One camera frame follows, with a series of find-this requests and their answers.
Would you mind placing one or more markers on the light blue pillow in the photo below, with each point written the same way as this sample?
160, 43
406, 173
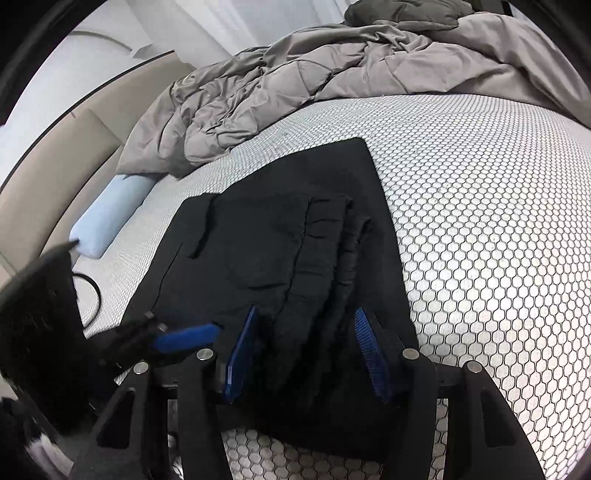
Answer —
111, 212

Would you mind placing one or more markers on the dark grey bedding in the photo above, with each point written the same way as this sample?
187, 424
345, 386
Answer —
406, 14

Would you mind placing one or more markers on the beige headboard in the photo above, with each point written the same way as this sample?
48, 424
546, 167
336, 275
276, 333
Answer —
55, 175

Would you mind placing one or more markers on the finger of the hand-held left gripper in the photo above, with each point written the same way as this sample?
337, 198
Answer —
134, 334
184, 339

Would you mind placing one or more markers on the grey quilted duvet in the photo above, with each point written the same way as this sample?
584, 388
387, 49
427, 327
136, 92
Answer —
323, 69

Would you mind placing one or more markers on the white honeycomb mattress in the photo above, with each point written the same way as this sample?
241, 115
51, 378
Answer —
485, 207

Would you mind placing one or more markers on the black pants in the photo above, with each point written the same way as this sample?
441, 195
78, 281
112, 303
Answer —
277, 230

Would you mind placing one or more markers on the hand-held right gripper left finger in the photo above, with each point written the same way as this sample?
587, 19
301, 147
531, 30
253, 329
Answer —
240, 355

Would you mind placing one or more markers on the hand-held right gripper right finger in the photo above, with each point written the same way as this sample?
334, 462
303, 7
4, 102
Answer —
371, 355

